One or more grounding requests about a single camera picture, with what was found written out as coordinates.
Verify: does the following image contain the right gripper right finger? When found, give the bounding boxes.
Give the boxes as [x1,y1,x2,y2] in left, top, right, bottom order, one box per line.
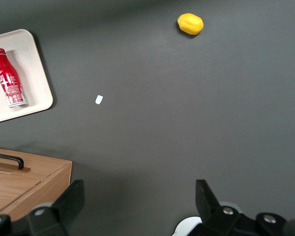
[189,179,295,236]

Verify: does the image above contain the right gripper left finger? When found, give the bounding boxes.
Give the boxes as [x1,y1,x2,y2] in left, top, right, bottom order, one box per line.
[0,179,86,236]

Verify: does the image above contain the red coke bottle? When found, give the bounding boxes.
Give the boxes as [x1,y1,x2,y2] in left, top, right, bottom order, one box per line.
[0,48,29,109]

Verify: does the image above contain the beige rectangular tray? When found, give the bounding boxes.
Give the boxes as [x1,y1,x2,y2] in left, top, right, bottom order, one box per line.
[0,29,54,126]

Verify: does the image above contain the oak wooden drawer cabinet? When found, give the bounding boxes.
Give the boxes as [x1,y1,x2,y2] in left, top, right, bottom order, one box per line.
[0,146,73,222]

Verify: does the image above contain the wooden drawer front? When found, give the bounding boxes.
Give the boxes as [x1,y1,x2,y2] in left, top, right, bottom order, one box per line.
[0,147,67,184]
[0,172,42,215]

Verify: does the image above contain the yellow lemon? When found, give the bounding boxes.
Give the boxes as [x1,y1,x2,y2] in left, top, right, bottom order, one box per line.
[177,13,205,36]

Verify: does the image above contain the black metal drawer handle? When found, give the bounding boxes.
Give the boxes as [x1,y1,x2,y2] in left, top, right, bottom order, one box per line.
[0,151,25,171]

